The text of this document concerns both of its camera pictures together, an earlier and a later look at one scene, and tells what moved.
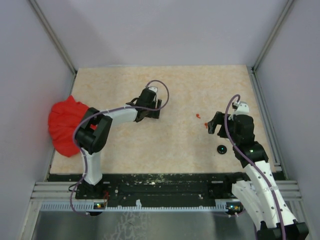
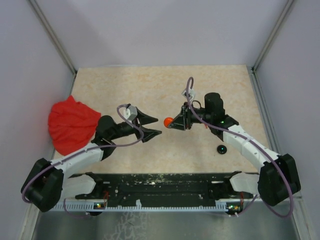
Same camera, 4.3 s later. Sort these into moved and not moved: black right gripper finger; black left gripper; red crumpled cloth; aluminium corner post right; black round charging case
Moved: black left gripper; black right gripper finger
Not moved: black round charging case; red crumpled cloth; aluminium corner post right
